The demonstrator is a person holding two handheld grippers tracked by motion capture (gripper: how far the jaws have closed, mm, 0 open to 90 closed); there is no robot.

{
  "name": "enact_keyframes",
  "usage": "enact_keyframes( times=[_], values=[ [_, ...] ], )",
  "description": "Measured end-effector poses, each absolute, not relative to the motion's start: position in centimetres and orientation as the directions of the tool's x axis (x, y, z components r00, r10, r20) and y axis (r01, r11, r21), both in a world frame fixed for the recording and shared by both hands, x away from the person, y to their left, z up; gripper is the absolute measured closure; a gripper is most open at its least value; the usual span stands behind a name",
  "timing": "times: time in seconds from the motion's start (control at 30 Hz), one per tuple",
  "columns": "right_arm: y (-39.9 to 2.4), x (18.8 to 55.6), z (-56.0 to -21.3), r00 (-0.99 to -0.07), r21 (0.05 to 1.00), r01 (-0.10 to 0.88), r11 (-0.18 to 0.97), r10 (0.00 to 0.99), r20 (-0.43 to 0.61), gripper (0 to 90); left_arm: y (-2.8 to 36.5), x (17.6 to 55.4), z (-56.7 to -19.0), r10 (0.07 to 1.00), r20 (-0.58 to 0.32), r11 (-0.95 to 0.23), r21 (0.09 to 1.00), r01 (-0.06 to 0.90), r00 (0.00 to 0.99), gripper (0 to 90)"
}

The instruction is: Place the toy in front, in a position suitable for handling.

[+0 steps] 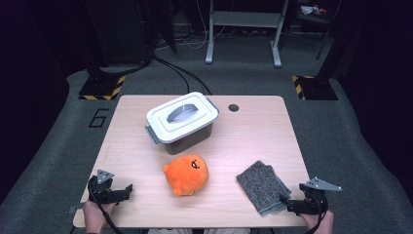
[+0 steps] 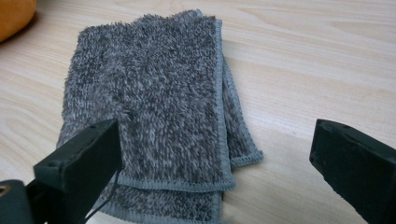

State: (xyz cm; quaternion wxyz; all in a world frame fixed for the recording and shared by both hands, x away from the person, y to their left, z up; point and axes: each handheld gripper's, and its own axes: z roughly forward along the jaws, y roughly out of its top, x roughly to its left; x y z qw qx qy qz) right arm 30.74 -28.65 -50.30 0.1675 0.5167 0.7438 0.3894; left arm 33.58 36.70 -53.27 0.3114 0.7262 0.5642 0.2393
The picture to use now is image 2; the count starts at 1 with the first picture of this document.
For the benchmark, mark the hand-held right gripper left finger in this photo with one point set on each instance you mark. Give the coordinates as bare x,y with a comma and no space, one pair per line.
77,165

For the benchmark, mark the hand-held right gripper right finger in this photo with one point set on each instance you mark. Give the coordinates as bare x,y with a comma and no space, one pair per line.
361,168

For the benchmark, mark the grey fluffy towel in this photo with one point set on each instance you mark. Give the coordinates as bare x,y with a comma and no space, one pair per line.
168,93

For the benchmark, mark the orange plush toy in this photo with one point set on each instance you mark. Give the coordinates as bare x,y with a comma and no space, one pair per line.
14,15

